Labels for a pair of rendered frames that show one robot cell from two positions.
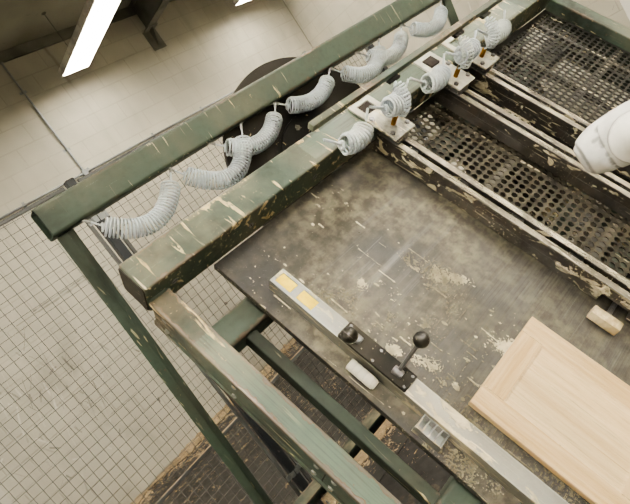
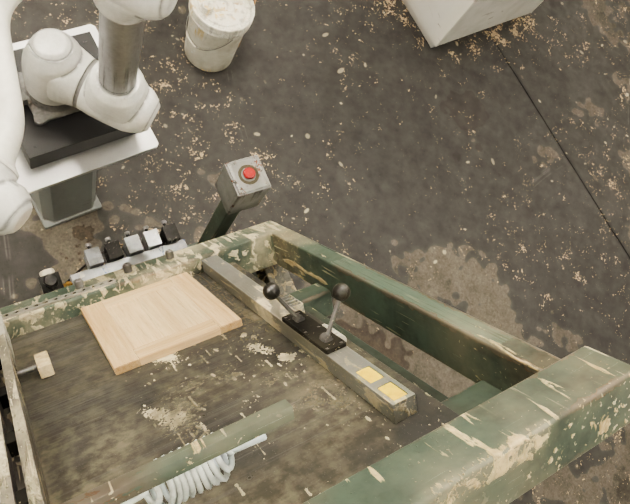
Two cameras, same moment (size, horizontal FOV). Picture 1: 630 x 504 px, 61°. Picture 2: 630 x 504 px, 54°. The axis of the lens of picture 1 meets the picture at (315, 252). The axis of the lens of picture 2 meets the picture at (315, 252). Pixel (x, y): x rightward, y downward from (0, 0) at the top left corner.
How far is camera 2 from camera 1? 1.69 m
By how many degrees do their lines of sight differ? 100
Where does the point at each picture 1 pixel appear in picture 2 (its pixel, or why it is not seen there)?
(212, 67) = not seen: outside the picture
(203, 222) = (516, 416)
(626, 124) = not seen: outside the picture
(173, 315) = (545, 357)
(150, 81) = not seen: outside the picture
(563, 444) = (187, 301)
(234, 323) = (468, 402)
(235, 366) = (465, 322)
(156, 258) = (581, 373)
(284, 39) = not seen: outside the picture
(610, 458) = (160, 296)
